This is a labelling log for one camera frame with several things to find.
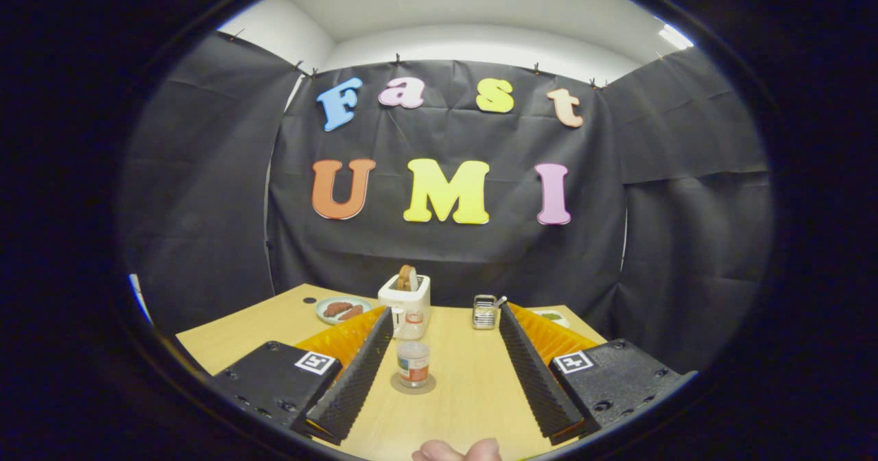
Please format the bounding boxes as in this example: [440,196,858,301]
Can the black backdrop cloth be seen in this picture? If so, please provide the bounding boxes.
[118,30,774,379]

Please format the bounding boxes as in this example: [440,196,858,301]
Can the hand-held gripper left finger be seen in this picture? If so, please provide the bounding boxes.
[206,305,395,446]

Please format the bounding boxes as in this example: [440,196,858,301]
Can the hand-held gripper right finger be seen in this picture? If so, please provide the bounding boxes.
[499,301,699,446]

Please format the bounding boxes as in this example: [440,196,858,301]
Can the small ceiling light panel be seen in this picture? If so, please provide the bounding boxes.
[657,23,695,51]

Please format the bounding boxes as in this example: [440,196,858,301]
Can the metal wire basket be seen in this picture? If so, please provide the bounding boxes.
[472,294,508,330]

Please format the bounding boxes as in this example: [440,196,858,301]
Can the light green plate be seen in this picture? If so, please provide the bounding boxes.
[316,296,373,325]

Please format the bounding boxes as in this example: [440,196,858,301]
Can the clear plastic juice bottle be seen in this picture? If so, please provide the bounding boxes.
[395,308,431,389]

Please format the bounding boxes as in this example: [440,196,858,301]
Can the round brown coaster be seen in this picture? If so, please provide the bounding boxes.
[390,372,437,396]

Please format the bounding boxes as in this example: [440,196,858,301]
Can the wooden table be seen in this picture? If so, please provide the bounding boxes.
[176,283,608,460]

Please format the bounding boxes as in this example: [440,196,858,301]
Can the white toaster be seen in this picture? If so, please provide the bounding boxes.
[378,274,431,324]

